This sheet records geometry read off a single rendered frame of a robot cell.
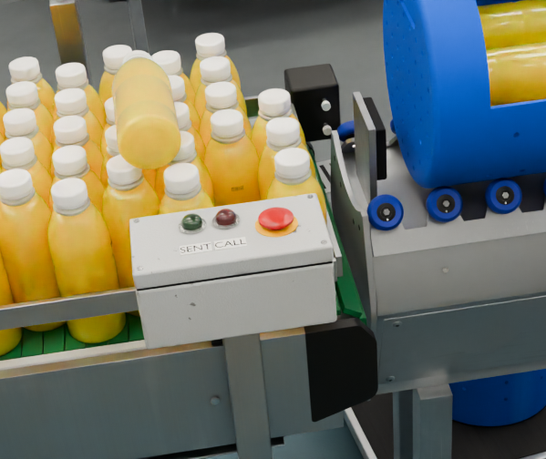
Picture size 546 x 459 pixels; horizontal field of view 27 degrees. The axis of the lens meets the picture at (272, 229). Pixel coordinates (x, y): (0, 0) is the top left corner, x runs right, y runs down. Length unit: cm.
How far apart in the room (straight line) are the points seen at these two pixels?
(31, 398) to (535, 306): 65
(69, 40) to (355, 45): 232
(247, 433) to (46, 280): 29
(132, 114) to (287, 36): 283
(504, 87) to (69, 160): 51
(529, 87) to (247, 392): 49
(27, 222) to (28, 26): 312
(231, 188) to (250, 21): 286
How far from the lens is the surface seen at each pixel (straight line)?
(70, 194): 126
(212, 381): 137
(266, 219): 116
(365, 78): 376
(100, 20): 436
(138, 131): 126
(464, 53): 132
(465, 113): 132
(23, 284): 136
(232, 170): 136
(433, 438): 171
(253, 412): 130
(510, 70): 139
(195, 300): 115
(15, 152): 136
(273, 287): 115
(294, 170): 126
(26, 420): 140
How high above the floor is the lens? 177
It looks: 35 degrees down
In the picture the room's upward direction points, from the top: 5 degrees counter-clockwise
